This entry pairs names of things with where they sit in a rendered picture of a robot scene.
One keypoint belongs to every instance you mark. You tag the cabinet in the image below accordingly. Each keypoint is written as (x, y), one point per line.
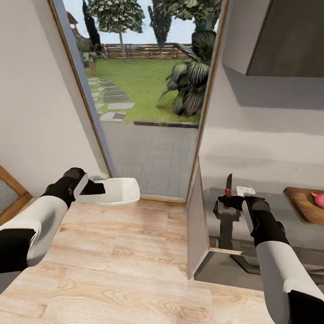
(276, 38)

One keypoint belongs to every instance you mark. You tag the bowl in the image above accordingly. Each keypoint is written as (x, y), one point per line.
(118, 192)

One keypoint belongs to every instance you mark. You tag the door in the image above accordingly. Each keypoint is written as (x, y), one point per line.
(13, 197)

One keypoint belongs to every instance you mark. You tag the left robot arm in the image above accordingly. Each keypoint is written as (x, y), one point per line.
(26, 238)

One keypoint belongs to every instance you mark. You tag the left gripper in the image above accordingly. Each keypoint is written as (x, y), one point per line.
(96, 188)

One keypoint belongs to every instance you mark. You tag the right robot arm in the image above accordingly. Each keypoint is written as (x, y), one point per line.
(291, 296)

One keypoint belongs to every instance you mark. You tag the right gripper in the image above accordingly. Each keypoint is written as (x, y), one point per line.
(230, 201)

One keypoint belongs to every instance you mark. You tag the cutting board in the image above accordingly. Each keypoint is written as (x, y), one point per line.
(304, 202)

